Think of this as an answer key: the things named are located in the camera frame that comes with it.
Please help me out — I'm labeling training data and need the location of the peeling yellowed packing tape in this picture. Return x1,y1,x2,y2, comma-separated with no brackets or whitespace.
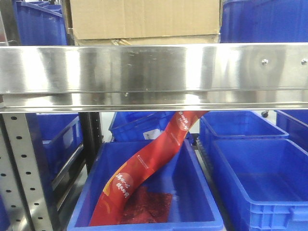
111,39,131,46

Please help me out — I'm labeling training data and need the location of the blue plastic bin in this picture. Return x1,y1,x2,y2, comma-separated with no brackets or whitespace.
220,0,308,43
37,113,83,180
211,139,308,231
199,110,289,153
67,140,224,231
108,111,195,145
12,0,67,46

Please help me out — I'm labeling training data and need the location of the red printed banner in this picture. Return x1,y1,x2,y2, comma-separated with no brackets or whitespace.
89,111,206,226

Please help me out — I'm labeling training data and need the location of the worn brown cardboard box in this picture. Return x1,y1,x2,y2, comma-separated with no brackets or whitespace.
69,0,222,46

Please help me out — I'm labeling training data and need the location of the perforated steel shelf post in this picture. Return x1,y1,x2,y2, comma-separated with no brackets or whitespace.
0,113,61,231

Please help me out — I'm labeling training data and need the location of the stainless steel shelf rack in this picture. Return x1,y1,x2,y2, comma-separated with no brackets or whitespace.
0,43,308,113

